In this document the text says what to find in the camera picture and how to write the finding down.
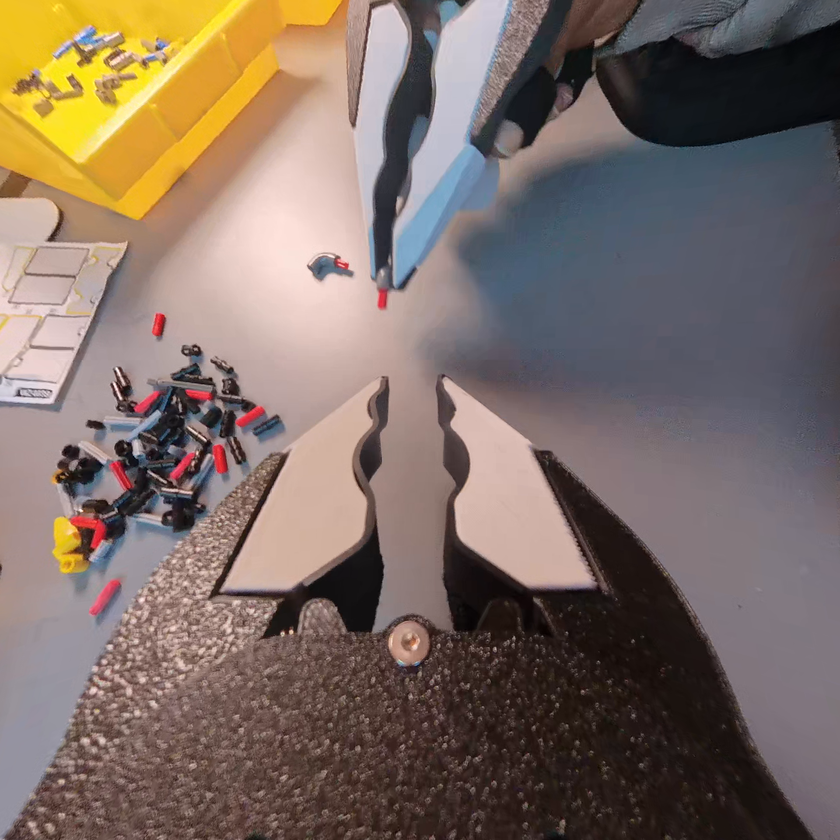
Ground white sticker sheet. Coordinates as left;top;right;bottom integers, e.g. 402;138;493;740
0;240;130;405

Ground person's right hand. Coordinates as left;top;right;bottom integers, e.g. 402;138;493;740
492;0;642;160

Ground person's right forearm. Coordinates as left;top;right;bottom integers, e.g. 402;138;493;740
613;0;840;61

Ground yellow storage bin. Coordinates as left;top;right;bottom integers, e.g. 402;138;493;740
282;0;350;27
0;0;291;221

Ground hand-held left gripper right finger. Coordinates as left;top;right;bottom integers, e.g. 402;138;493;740
436;374;599;635

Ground scattered blue grey brick pins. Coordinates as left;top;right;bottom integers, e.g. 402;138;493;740
10;25;181;119

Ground pile of black red pins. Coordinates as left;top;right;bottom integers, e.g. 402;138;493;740
51;341;284;567

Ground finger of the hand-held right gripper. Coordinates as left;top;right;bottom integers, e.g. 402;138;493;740
392;0;514;290
353;0;434;280

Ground grey desk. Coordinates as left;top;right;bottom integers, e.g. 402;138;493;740
0;13;840;834

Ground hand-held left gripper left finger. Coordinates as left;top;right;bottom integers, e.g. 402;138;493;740
213;376;391;632

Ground black chair armrest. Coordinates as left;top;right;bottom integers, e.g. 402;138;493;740
594;26;840;149

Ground white lamp base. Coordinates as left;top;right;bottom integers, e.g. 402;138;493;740
0;197;64;245

